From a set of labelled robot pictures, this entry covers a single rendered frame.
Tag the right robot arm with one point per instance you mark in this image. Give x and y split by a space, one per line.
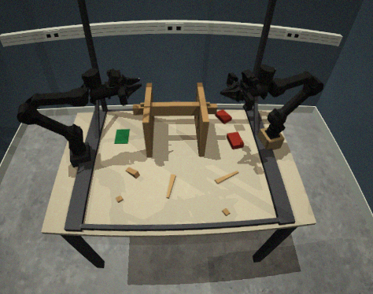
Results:
76 97

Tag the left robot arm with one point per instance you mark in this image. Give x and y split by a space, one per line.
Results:
311 87

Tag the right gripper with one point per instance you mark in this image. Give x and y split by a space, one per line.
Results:
129 88

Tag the black metal overhead frame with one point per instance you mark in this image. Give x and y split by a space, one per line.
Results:
94 63

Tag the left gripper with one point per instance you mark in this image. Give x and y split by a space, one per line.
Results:
240 93

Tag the tan wooden rail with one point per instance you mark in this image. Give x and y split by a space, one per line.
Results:
174 109

